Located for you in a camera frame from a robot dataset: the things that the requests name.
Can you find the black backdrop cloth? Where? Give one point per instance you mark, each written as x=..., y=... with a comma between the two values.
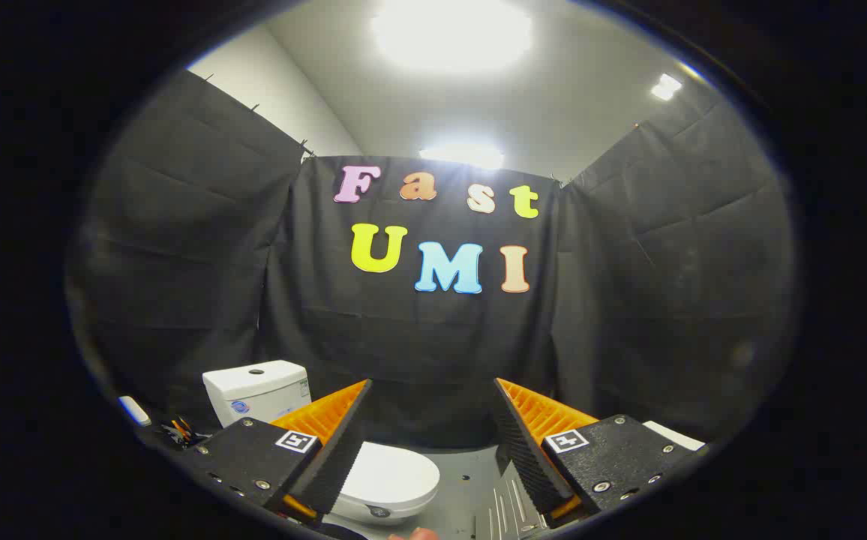
x=403, y=337

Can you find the white toilet with tank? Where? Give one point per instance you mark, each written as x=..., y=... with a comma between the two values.
x=257, y=394

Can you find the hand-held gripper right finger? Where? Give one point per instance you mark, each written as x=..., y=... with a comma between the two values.
x=525, y=457

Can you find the long ceiling light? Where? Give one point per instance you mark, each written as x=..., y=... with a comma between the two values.
x=463, y=155

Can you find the small ceiling light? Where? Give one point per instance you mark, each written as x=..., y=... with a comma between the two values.
x=666, y=86

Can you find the white toilet lid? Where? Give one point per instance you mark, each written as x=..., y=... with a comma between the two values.
x=396, y=472

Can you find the grey drawer cabinet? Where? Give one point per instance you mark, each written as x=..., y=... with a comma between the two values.
x=505, y=502

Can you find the small white device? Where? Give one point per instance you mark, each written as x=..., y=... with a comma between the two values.
x=134, y=410

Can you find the large round ceiling light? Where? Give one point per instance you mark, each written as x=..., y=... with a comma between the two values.
x=452, y=34

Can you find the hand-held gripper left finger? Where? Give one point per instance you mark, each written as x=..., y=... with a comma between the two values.
x=340, y=450

